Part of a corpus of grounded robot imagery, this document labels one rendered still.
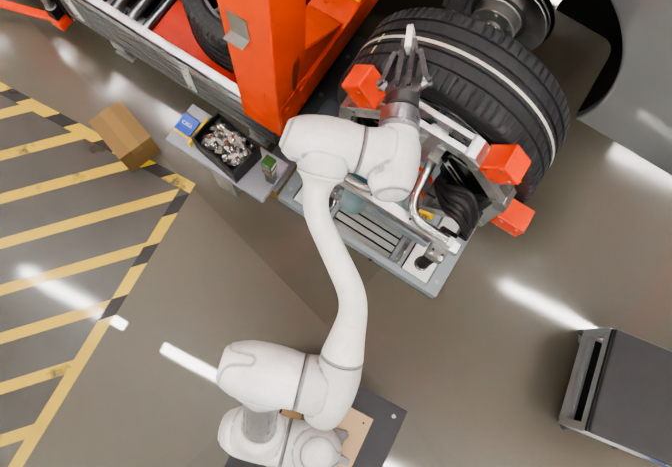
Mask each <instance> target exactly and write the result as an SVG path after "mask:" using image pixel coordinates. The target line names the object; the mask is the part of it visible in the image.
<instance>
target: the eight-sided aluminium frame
mask: <svg viewBox="0 0 672 467"><path fill-rule="evenodd" d="M385 99H386V95H385V97H384V98H383V99H382V101H381V102H380V104H379V105H378V107H377V108H376V109H367V108H359V107H358V106H357V105H356V104H355V103H354V101H353V100H352V99H351V98H350V96H349V95H347V97H346V98H345V100H344V101H343V103H342V104H341V105H340V109H339V110H338V111H339V116H338V118H342V119H346V120H350V121H352V122H354V123H357V119H358V117H364V118H372V119H380V112H381V109H382V108H383V107H384V106H385ZM419 112H420V116H421V117H422V118H423V119H425V120H427V121H428V122H430V123H431V124H432V123H435V124H437V125H438V126H440V127H441V128H443V129H445V130H446V131H448V132H449V135H451V136H453V137H454V138H456V139H458V140H459V141H461V142H463V143H464V145H463V144H461V143H460V142H458V141H456V140H455V139H453V138H451V137H450V136H448V135H446V134H445V133H443V132H442V131H440V130H438V129H437V128H435V127H433V126H432V125H430V124H428V123H427V122H425V121H424V120H422V119H421V120H420V134H422V135H423V136H425V137H427V139H429V140H431V141H432V142H434V143H436V144H437V145H440V146H441V147H443V148H445V149H446V150H447V151H449V152H450V153H452V154H453V155H455V156H457V157H458V158H460V159H461V160H462V161H463V162H465V163H466V164H467V166H468V167H469V169H470V170H471V172H472V173H473V175H474V176H475V178H476V179H477V181H478V182H479V184H480V185H481V187H482V188H483V190H484V191H485V193H486V194H487V196H488V198H487V199H485V200H484V201H483V202H482V203H478V202H477V203H478V210H480V211H482V212H483V215H482V217H481V218H480V220H479V222H478V223H477V225H476V226H484V225H485V223H487V222H488V221H490V220H491V219H493V218H495V217H496V216H498V215H499V214H501V213H504V211H505V210H507V208H508V207H509V205H510V203H511V201H512V200H513V198H514V196H515V195H516V193H517V191H516V189H515V188H514V187H515V185H512V184H500V183H491V182H490V181H489V180H488V179H487V178H486V176H485V175H484V174H483V173H482V172H481V170H480V169H479V167H480V166H481V164H482V162H483V161H484V159H485V157H486V156H487V154H488V152H489V151H490V149H491V146H490V145H489V144H488V143H487V141H486V140H484V139H482V138H481V137H480V136H479V135H478V134H474V133H472V132H471V131H469V130H468V129H466V128H464V127H463V126H461V125H459V124H458V123H456V122H454V121H453V120H451V119H449V118H448V117H446V116H445V115H443V114H441V113H440V112H438V111H436V110H435V109H433V108H431V107H430V106H428V105H426V104H425V103H423V102H422V101H421V100H420V101H419ZM419 208H420V209H422V210H424V211H427V212H429V213H431V214H433V213H434V214H437V215H441V216H445V217H448V218H451V217H450V216H448V215H446V214H445V213H444V212H443V211H442V209H441V207H440V205H439V203H438V200H437V198H436V199H433V198H432V197H430V196H429V195H426V197H425V199H424V200H423V202H422V203H421V205H420V207H419Z"/></svg>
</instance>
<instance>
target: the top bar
mask: <svg viewBox="0 0 672 467"><path fill-rule="evenodd" d="M338 184H339V185H341V186H343V187H344V188H346V189H347V190H349V191H351V192H352V193H354V194H355V195H357V196H358V197H360V198H362V199H363V200H365V201H366V202H368V203H370V204H371V205H373V206H374V207H376V208H377V209H379V210H381V211H382V212H384V213H385V214H387V215H389V216H390V217H392V218H393V219H395V220H397V221H398V222H400V223H401V224H403V225H404V226H406V227H408V228H409V229H411V230H412V231H414V232H416V233H417V234H419V235H420V236H422V237H424V238H425V239H427V240H428V241H430V242H431V243H433V244H435V245H436V246H438V247H439V248H441V249H443V250H444V251H446V252H447V253H449V254H451V255H452V256H455V255H457V253H458V251H459V250H460V248H461V245H460V244H459V243H457V242H456V241H455V242H454V243H453V245H452V247H451V248H449V249H447V248H446V247H444V246H442V245H441V244H439V243H438V242H439V241H438V240H437V239H435V238H434V237H432V236H430V235H429V234H427V233H426V232H424V231H423V230H421V229H420V228H419V227H418V226H417V225H416V224H415V223H414V222H413V220H412V219H411V217H410V214H409V212H408V211H406V210H405V209H403V208H401V207H400V206H398V205H397V204H395V203H393V202H383V201H380V200H378V199H376V198H375V197H374V196H373V194H371V193H365V192H362V191H360V190H358V189H356V188H354V187H352V186H351V185H349V184H348V183H346V182H345V181H343V182H340V183H338Z"/></svg>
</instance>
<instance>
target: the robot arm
mask: <svg viewBox="0 0 672 467"><path fill-rule="evenodd" d="M415 33H416V32H415V28H414V24H408V25H407V30H406V38H405V39H402V40H401V46H399V51H397V52H396V51H393V52H392V53H391V55H390V57H389V60H388V62H387V64H386V67H385V69H384V71H383V74H382V76H381V77H380V78H379V80H378V81H377V82H376V84H377V87H378V90H379V91H385V93H386V99H385V106H384V107H383V108H382V109H381V112H380V119H379V125H378V127H368V126H363V125H360V124H357V123H354V122H352V121H350V120H346V119H342V118H338V117H333V116H328V115H317V114H304V115H299V116H296V117H293V118H290V119H289V120H288V121H287V124H286V126H285V129H284V131H283V134H282V137H281V139H280V142H279V146H280V148H281V151H282V153H283V154H284V155H285V156H286V157H287V158H288V159H289V160H291V161H295V162H296V164H297V171H298V172H299V174H300V175H301V177H302V181H303V191H302V202H303V210H304V215H305V219H306V222H307V225H308V227H309V230H310V232H311V234H312V237H313V239H314V241H315V243H316V246H317V248H318V250H319V252H320V255H321V257H322V259H323V261H324V263H325V266H326V268H327V270H328V272H329V275H330V277H331V279H332V281H333V284H334V286H335V289H336V292H337V295H338V300H339V310H338V315H337V318H336V320H335V323H334V325H333V327H332V329H331V331H330V334H329V336H328V338H327V340H326V342H325V344H324V346H323V348H322V350H321V353H320V355H312V354H306V353H303V352H300V351H297V350H295V349H293V348H289V347H286V346H282V345H278V344H273V343H269V342H263V341H256V340H245V341H238V342H233V343H231V344H230V345H228V346H227V347H225V350H224V352H223V355H222V358H221V361H220V364H219V368H218V371H217V374H216V381H217V383H218V386H219V387H220V388H221V389H222V390H223V391H224V392H225V393H227V394H228V395H229V396H231V397H234V398H235V399H236V400H238V401H239V402H241V403H242V404H243V406H239V407H236V408H233V409H231V410H229V411H228V412H227V413H226V414H225V415H224V416H223V418H222V421H221V424H220V427H219V432H218V441H219V443H220V446H221V447H222V448H223V449H224V450H225V451H226V452H227V453H228V454H230V455H231V456H233V457H235V458H238V459H241V460H244V461H248V462H251V463H255V464H260V465H265V466H271V467H337V466H338V464H341V465H344V466H346V467H347V466H348V465H349V463H350V460H349V459H348V458H346V457H345V456H344V455H342V454H341V447H342V445H343V443H344V441H345V440H346V439H347V438H348V436H349V434H348V432H347V431H346V430H344V429H339V428H337V426H338V425H339V424H340V423H341V421H342V420H343V419H344V417H345V416H346V414H347V413H348V411H349V409H350V408H351V406H352V403H353V401H354V399H355V396H356V393H357V390H358V387H359V384H360V380H361V372H362V366H363V361H364V346H365V335H366V326H367V311H368V310H367V298H366V293H365V289H364V286H363V283H362V280H361V278H360V276H359V273H358V271H357V269H356V267H355V265H354V263H353V261H352V259H351V257H350V255H349V253H348V251H347V249H346V247H345V245H344V243H343V240H342V238H341V236H340V234H339V232H338V230H337V228H336V226H335V224H334V222H333V220H332V217H331V215H330V211H329V196H330V193H331V191H332V189H333V188H334V187H335V186H336V185H337V184H338V183H340V182H343V181H344V178H345V176H346V175H347V174H348V172H349V173H354V174H357V175H360V176H362V177H364V178H365V179H367V180H368V186H369V189H370V191H371V192H372V194H373V196H374V197H375V198H376V199H378V200H380V201H383V202H398V201H402V200H404V199H405V198H406V197H407V196H408V195H409V194H410V192H411V191H412V189H413V188H414V185H415V182H416V179H417V175H418V171H419V166H420V157H421V145H420V142H419V135H420V120H421V116H420V112H419V101H420V95H421V94H422V92H423V89H425V88H426V87H429V88H431V87H433V81H432V77H431V76H430V75H429V74H428V70H427V65H426V60H425V55H424V51H423V49H422V48H420V49H418V40H417V37H415ZM406 55H407V56H409V55H410V56H409V64H408V70H407V75H405V76H404V72H405V64H406ZM417 58H419V59H420V64H421V69H422V74H423V77H422V83H421V84H420V83H419V81H418V80H417V79H416V78H415V72H416V64H417ZM397 62H398V64H397ZM396 65H397V71H396V74H395V78H394V79H393V80H392V81H391V82H390V83H389V81H390V79H391V77H392V74H393V72H394V70H395V67H396ZM388 83H389V84H388ZM280 409H286V410H293V411H295V412H299V413H301V414H302V416H301V420H298V419H293V418H289V417H286V416H283V415H282V414H280V413H279V410H280Z"/></svg>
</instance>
